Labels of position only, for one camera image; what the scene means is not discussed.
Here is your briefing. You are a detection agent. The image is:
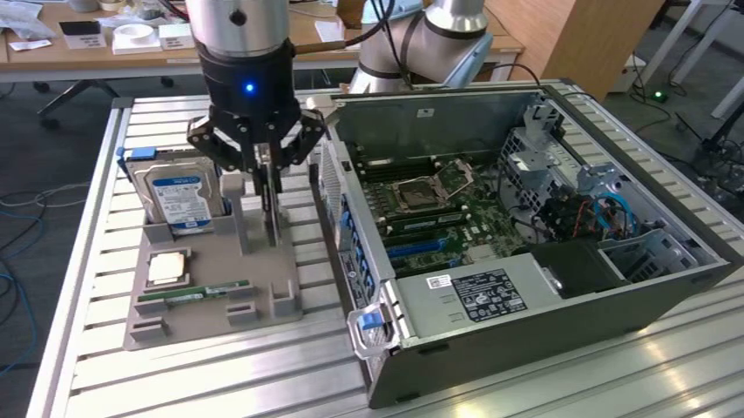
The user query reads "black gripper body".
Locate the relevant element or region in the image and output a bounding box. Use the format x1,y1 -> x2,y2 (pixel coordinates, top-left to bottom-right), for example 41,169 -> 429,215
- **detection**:
196,37 -> 302,145

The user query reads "green graphics card black shroud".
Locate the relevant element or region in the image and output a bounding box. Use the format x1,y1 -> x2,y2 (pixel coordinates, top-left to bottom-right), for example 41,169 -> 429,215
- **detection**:
256,143 -> 285,250

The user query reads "hard disk in blue carrier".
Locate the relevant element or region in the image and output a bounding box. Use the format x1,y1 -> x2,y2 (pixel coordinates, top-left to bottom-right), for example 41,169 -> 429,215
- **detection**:
115,141 -> 228,237

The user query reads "plain white labelled box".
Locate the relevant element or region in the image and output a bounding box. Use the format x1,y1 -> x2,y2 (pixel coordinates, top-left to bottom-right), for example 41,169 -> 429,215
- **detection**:
157,24 -> 197,51

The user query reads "stack of white papers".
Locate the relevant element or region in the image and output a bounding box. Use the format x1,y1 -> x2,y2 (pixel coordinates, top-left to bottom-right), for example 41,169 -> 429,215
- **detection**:
313,19 -> 365,54

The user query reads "CPU socket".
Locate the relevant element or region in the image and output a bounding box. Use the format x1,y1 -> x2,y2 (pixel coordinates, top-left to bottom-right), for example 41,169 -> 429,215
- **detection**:
391,176 -> 453,215

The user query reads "white square tray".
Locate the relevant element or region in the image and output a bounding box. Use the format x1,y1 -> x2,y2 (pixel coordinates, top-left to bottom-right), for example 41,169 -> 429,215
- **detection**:
111,24 -> 165,57

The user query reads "white tape roll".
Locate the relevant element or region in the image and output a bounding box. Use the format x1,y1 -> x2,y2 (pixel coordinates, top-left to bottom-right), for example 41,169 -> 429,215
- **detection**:
115,24 -> 154,44

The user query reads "office chair base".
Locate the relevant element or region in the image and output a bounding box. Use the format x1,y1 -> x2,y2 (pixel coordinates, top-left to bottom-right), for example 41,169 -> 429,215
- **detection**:
31,76 -> 176,131

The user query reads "small cardboard box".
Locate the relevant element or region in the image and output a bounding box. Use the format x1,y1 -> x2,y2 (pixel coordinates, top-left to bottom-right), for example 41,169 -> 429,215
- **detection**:
339,0 -> 368,30

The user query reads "dark crumpled item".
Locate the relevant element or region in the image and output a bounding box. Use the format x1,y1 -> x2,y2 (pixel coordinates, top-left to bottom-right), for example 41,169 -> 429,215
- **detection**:
134,0 -> 170,21

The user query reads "grey plastic parts rack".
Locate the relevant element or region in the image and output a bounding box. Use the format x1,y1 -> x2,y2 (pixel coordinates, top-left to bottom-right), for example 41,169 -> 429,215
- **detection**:
122,172 -> 305,352

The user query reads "silver socket cover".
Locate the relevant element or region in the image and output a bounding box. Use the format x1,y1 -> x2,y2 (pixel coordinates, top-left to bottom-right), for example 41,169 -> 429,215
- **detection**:
433,155 -> 477,193

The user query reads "CPU chip with metal lid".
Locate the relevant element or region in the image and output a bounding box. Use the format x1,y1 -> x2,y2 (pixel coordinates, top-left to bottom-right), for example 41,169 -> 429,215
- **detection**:
145,253 -> 189,287

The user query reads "blue expansion slot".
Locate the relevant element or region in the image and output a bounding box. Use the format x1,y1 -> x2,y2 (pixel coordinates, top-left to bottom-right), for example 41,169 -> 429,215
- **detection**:
385,238 -> 448,259

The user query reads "long wooden desk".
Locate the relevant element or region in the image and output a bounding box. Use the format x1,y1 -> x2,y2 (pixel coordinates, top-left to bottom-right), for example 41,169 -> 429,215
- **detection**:
0,0 -> 528,95

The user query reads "white box with black top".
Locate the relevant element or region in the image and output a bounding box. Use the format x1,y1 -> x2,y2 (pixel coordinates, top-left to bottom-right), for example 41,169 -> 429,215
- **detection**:
58,20 -> 107,50

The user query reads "green loose RAM stick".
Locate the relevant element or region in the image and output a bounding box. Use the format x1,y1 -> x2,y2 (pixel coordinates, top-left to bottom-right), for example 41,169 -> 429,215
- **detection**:
138,280 -> 256,305

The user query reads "perforated silver disk bay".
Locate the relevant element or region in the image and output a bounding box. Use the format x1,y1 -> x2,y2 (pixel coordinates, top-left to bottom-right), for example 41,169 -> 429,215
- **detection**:
498,100 -> 588,210

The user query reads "clear plastic bag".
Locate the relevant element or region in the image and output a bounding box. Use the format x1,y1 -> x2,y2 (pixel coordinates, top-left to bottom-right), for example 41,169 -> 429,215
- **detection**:
0,2 -> 58,41

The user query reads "grey power supply unit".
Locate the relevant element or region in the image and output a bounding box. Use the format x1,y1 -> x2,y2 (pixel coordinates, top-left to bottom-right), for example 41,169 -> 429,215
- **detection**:
384,253 -> 570,341

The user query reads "white box with red button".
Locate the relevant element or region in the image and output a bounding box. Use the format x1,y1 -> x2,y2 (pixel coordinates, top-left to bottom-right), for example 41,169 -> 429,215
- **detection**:
616,54 -> 651,95

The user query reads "open dark grey PC case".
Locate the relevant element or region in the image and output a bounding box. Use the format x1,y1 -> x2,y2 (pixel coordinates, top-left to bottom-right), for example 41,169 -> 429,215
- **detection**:
307,84 -> 744,410

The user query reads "open silver disk bay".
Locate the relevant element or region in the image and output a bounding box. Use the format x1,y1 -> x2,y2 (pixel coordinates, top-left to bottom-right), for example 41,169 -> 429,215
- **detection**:
596,219 -> 705,285

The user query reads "black stand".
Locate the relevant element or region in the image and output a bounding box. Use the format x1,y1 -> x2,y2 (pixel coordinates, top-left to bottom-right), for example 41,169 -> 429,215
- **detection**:
678,98 -> 744,184

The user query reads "white table leg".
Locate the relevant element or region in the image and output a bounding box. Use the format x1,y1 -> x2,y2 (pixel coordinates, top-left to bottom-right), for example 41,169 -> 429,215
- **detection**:
713,78 -> 744,119

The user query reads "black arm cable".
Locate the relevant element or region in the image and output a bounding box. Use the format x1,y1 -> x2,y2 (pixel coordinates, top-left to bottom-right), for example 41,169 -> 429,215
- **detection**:
293,0 -> 421,84

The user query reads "white floor cable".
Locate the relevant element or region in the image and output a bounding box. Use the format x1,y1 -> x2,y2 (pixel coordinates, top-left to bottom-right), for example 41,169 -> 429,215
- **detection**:
0,180 -> 93,209

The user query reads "black power cable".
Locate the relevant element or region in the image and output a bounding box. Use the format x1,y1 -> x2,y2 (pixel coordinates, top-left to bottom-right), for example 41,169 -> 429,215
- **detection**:
480,62 -> 547,87

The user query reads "blue floor cable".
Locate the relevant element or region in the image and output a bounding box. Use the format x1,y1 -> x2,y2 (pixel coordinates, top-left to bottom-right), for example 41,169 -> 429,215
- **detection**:
0,208 -> 46,375

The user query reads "red wire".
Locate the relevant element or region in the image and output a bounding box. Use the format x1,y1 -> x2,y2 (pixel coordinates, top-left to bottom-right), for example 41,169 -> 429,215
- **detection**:
572,200 -> 590,239

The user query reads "silver hinged drive bracket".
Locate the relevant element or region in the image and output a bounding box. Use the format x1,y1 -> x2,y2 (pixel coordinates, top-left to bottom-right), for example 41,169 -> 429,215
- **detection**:
575,161 -> 636,206

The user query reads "light blue wire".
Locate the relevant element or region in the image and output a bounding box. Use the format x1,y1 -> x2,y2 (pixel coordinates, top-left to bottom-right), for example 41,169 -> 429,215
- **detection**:
596,191 -> 642,239

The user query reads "white desk frame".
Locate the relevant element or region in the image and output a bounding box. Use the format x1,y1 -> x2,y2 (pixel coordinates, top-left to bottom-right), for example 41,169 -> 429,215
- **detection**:
632,0 -> 744,88

